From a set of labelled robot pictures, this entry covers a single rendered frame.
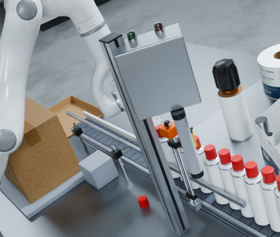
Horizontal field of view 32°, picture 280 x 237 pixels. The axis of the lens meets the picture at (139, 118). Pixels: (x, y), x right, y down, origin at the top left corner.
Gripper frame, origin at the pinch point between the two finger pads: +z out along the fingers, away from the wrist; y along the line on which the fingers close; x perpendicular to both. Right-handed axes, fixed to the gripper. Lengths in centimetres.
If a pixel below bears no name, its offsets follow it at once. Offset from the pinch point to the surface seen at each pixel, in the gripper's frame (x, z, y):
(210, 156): -31.4, -1.4, -1.6
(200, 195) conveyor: -16.5, 12.7, -3.1
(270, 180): -51, 6, 0
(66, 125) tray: 78, -17, -2
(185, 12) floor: 329, -19, 261
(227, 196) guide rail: -33.8, 10.3, -4.2
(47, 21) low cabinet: 506, -96, 173
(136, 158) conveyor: 18.0, 0.2, -2.7
